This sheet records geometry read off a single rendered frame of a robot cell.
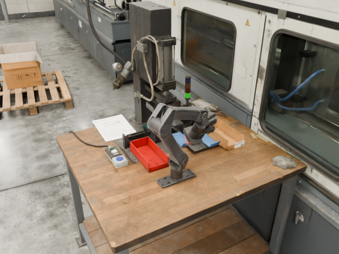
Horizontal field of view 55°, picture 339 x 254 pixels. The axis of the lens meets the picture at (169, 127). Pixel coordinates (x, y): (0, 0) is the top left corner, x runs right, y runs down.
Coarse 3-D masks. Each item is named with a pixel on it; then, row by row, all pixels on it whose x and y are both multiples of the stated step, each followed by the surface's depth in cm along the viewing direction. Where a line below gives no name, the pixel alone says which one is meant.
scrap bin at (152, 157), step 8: (136, 144) 190; (144, 144) 193; (152, 144) 188; (136, 152) 181; (144, 152) 188; (152, 152) 188; (160, 152) 181; (144, 160) 173; (152, 160) 181; (160, 160) 181; (168, 160) 175; (152, 168) 171; (160, 168) 174
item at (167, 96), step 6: (144, 84) 204; (150, 90) 198; (156, 90) 196; (168, 90) 188; (156, 96) 193; (162, 96) 188; (168, 96) 188; (174, 96) 188; (150, 102) 191; (156, 102) 191; (162, 102) 189; (168, 102) 187; (174, 102) 191; (180, 102) 192; (150, 108) 188
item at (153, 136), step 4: (148, 128) 200; (180, 128) 201; (152, 132) 196; (172, 132) 203; (176, 132) 201; (148, 136) 203; (152, 136) 197; (156, 136) 195; (152, 140) 199; (156, 140) 196; (160, 140) 198
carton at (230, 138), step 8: (216, 128) 212; (224, 128) 206; (232, 128) 199; (216, 136) 196; (224, 136) 203; (232, 136) 201; (240, 136) 194; (224, 144) 190; (232, 144) 195; (240, 144) 193
